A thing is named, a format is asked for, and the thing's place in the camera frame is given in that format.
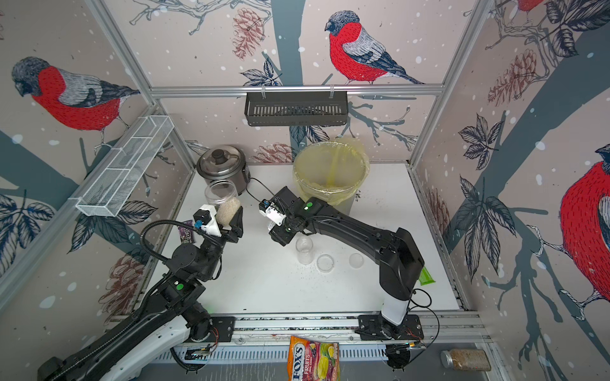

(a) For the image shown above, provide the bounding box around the small clear jar with rice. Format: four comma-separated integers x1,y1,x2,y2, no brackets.
295,236,314,265

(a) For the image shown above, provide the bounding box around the clear jar with top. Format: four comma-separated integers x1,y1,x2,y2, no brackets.
205,180,241,229

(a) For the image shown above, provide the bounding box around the clear plastic jar lid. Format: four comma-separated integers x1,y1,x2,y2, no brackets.
316,254,335,273
349,253,365,269

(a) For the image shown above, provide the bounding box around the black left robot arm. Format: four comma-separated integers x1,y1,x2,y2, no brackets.
37,208,243,380

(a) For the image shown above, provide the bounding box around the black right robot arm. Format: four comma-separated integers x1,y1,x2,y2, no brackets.
259,187,425,326

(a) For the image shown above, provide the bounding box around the silver rice cooker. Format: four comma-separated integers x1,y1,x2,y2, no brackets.
195,145,251,195

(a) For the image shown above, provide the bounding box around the purple M&M's candy packet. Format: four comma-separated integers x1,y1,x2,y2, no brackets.
178,226,195,244

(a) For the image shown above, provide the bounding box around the mesh bin with yellow bag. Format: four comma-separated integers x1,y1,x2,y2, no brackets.
293,138,370,214

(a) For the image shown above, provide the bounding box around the Fox's fruits candy bag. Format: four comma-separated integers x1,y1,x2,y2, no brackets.
287,336,340,381

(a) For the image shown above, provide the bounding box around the green snack packet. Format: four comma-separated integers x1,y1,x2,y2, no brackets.
419,268,435,286

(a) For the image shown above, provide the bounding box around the jar lying at base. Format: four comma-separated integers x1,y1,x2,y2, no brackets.
440,349,492,371

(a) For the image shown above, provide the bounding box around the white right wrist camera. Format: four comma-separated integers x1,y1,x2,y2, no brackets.
259,199,286,231

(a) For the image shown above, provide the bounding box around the black hanging wire basket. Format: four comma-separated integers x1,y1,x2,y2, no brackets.
245,91,349,127

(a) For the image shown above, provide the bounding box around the white wire mesh shelf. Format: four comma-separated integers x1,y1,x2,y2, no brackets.
76,115,174,217

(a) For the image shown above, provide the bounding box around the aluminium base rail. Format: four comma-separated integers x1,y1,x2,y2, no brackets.
156,311,491,365

